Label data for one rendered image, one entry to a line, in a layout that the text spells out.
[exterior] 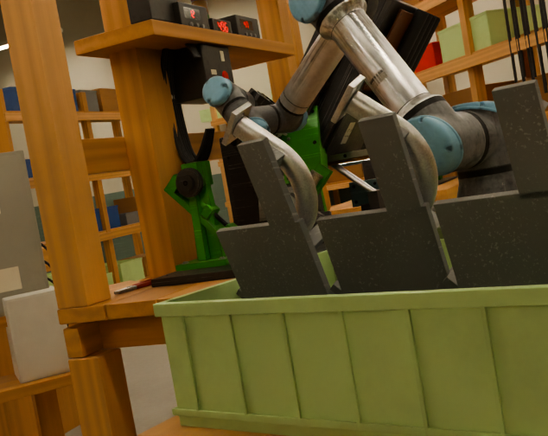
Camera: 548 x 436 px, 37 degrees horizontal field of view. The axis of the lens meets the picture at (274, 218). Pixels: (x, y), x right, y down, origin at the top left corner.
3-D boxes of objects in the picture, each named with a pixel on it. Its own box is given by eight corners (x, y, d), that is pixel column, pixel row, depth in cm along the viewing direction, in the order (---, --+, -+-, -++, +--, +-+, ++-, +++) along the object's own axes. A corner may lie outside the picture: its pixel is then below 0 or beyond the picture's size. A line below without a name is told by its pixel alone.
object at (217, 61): (238, 96, 243) (229, 47, 242) (210, 95, 228) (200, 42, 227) (202, 105, 249) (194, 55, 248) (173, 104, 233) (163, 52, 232)
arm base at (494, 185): (535, 205, 172) (527, 158, 171) (526, 214, 158) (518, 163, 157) (463, 214, 178) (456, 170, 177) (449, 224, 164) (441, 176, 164)
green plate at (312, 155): (333, 184, 230) (328, 112, 234) (321, 178, 223) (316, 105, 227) (296, 189, 235) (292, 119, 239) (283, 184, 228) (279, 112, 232)
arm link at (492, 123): (526, 160, 167) (516, 94, 166) (491, 168, 158) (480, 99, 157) (476, 167, 176) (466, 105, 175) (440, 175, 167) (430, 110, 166)
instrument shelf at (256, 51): (296, 54, 285) (293, 43, 285) (154, 34, 204) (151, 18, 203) (233, 70, 296) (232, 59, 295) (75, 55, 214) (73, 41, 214)
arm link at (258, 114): (287, 124, 199) (263, 93, 203) (253, 128, 191) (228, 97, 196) (273, 147, 203) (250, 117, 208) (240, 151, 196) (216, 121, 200)
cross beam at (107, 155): (281, 151, 313) (277, 128, 313) (60, 177, 196) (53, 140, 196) (269, 153, 316) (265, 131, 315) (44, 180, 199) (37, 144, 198)
